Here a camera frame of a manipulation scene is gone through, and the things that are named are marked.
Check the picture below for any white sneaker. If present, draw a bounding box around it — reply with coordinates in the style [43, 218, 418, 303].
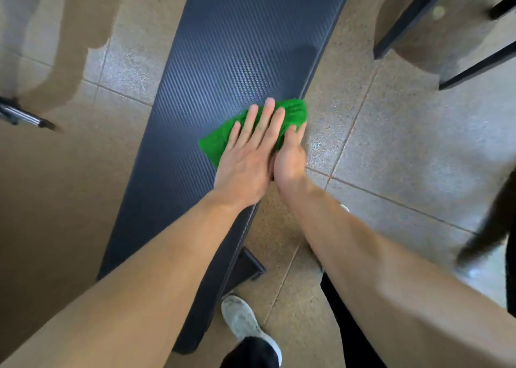
[220, 295, 283, 367]

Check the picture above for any green cleaning cloth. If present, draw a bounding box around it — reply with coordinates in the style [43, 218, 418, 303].
[198, 97, 309, 170]

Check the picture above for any person's right hand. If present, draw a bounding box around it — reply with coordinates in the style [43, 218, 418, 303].
[273, 123, 309, 187]

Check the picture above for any black blurred strap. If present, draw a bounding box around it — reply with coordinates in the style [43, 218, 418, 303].
[456, 169, 516, 268]

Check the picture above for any black metal frame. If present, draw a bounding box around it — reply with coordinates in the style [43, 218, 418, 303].
[372, 0, 516, 91]

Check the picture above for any black trouser leg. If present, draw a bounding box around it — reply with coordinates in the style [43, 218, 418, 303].
[320, 272, 388, 368]
[219, 336, 281, 368]

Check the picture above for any person's right forearm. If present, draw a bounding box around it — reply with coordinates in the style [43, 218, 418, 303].
[277, 177, 516, 368]

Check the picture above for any black bench foot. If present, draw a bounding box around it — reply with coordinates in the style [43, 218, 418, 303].
[227, 247, 267, 296]

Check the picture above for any silver tripod leg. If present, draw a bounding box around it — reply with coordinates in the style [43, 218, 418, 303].
[0, 96, 57, 131]

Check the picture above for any person's left hand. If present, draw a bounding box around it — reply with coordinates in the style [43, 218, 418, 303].
[213, 97, 287, 206]

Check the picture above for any person's left forearm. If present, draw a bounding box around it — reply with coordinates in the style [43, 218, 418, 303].
[0, 190, 260, 368]

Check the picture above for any dark padded bench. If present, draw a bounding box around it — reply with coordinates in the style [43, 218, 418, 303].
[97, 0, 358, 355]

